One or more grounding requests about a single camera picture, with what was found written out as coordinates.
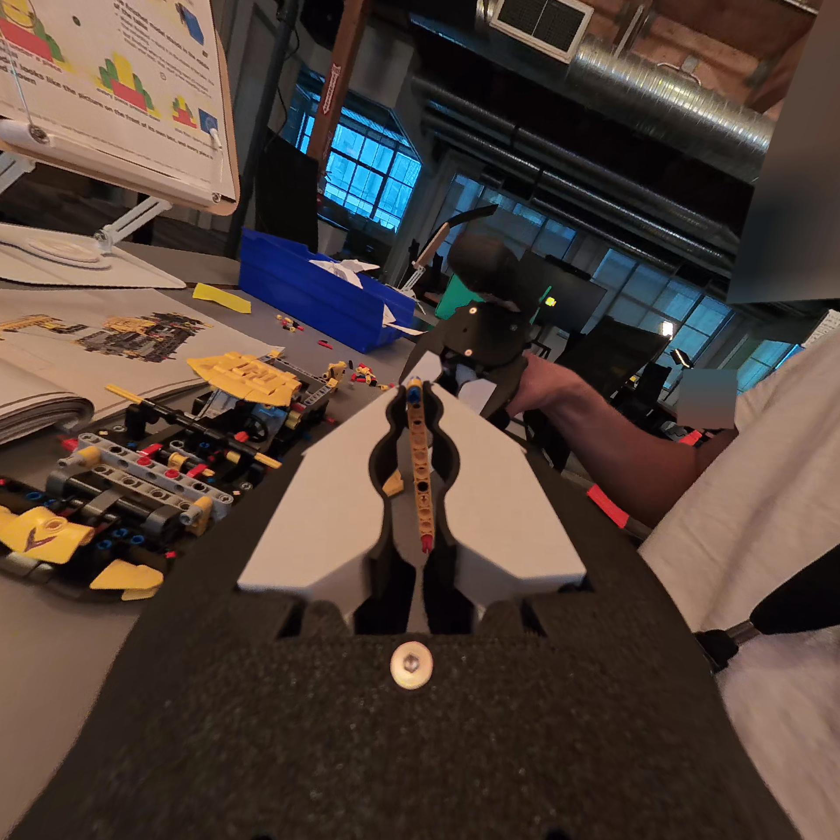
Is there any silver ventilation duct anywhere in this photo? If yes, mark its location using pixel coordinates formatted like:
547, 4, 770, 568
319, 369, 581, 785
567, 33, 775, 182

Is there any grey desk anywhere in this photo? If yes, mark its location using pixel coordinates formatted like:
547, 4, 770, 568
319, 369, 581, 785
0, 239, 434, 821

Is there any yellow paper scrap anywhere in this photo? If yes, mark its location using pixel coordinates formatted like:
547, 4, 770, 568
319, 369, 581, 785
192, 282, 252, 315

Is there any person's right hand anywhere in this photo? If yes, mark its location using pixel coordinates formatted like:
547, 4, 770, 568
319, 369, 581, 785
505, 354, 592, 421

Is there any crumpled white paper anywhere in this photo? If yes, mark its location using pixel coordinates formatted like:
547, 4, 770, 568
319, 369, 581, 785
308, 258, 427, 339

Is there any instruction booklet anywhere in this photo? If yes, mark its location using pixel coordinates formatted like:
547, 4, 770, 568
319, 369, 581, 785
0, 287, 286, 447

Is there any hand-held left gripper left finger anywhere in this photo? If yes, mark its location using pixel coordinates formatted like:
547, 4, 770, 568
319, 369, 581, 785
238, 386, 403, 634

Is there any partly built yellow toy car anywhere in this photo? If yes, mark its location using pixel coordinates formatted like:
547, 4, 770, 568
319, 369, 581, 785
0, 351, 349, 602

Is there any white ceiling air vent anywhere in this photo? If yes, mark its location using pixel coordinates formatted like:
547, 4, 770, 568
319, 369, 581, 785
489, 0, 595, 64

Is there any printed instruction sheet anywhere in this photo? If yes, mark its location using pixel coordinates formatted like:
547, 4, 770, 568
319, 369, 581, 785
0, 0, 234, 206

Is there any green bin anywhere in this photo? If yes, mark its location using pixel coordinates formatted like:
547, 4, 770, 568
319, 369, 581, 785
436, 272, 553, 329

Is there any wooden stick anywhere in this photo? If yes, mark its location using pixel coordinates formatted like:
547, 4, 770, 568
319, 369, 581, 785
410, 203, 500, 284

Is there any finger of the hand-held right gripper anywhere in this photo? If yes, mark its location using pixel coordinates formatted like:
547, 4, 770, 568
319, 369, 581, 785
459, 377, 497, 419
407, 350, 448, 389

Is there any large black monitor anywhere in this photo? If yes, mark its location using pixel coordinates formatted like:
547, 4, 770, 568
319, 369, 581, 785
525, 252, 608, 336

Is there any blue storage bin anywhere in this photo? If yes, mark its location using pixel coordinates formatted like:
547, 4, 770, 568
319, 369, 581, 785
238, 226, 421, 353

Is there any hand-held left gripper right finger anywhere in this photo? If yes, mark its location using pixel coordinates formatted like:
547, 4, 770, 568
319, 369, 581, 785
423, 382, 587, 634

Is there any long yellow holed beam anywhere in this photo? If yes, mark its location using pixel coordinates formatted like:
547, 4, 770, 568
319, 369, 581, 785
405, 387, 437, 539

